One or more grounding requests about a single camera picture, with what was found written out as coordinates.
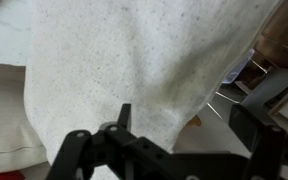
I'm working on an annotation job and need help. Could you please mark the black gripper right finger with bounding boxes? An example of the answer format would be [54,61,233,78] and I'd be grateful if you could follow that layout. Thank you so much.
[228,103,288,180]

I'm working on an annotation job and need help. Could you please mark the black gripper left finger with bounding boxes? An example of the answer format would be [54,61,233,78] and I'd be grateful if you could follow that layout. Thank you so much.
[45,103,172,180]

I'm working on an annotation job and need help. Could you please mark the white square pillow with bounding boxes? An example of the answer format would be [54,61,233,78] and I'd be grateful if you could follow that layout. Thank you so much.
[23,0,282,164]

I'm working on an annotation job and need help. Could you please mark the grey curved plastic piece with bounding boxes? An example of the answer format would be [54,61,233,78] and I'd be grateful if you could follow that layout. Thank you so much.
[240,68,288,108]

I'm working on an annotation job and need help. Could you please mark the clear plastic box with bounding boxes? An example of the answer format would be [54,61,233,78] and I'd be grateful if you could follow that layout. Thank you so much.
[222,48,257,84]

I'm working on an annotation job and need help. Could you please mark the red patterned folded blanket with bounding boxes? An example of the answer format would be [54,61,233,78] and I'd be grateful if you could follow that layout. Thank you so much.
[0,170,27,180]

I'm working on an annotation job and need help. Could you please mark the beige fabric sofa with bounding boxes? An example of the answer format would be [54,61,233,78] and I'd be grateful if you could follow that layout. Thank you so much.
[0,61,52,176]

